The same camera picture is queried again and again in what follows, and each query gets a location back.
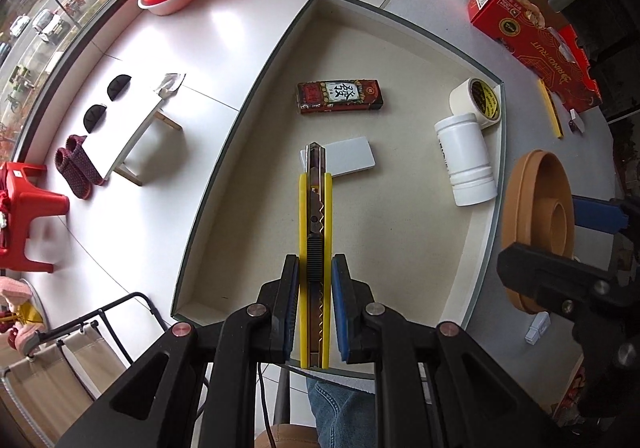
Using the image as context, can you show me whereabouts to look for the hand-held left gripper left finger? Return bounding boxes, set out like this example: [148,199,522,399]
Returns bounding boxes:
[57,254,301,448]

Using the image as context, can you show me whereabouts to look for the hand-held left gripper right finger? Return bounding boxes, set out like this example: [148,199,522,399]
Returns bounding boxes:
[331,254,551,448]

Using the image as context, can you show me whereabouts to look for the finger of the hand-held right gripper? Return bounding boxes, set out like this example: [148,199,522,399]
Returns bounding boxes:
[572,195,640,273]
[497,242,626,321]

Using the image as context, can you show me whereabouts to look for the white plug adapter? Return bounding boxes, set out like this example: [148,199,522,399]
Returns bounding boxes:
[525,315,552,345]

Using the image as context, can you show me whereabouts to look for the brown round plastic spool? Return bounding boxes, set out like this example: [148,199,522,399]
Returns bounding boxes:
[502,150,576,313]

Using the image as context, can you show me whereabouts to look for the yellow utility knife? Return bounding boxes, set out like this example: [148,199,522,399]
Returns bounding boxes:
[298,143,333,369]

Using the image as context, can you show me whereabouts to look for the grey rimmed beige tray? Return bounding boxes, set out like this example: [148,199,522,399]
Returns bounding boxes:
[170,0,508,329]

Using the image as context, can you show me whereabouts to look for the white ribbed plastic jar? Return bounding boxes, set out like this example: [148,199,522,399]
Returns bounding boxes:
[434,114,497,207]

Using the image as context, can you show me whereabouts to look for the white rectangular card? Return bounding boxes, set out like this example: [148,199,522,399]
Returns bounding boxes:
[300,137,376,179]

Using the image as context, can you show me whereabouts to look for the beige tape roll yellow core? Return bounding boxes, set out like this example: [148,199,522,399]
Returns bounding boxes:
[448,78,502,130]

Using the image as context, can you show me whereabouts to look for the dark red printed card box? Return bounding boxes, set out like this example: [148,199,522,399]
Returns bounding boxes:
[296,79,385,115]

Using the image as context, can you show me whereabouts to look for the person's leg in jeans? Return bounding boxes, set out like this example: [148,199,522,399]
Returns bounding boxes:
[306,378,381,448]

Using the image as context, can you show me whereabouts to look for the yellow blade case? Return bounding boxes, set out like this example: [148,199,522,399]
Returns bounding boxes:
[537,79,564,139]

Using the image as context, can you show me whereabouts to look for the red cardboard box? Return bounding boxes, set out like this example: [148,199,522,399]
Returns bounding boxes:
[460,0,603,111]

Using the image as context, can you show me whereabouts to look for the dried flowers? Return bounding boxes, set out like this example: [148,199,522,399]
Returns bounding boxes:
[505,0,548,28]

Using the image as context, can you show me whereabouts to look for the white low table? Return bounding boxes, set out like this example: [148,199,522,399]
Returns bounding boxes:
[102,72,186,186]

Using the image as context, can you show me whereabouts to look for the pair of maroon slippers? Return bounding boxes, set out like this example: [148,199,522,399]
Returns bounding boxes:
[55,134,106,200]

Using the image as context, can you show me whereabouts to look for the crumpled white wrapper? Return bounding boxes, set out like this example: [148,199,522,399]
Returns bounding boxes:
[152,72,185,96]

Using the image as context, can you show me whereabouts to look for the pink toy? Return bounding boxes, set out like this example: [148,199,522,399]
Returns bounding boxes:
[0,277,35,359]

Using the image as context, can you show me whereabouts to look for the red plastic stool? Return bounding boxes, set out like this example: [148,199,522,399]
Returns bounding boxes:
[0,162,71,273]

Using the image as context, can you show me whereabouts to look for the black folding chair frame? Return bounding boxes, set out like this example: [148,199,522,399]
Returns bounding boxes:
[0,292,166,448]

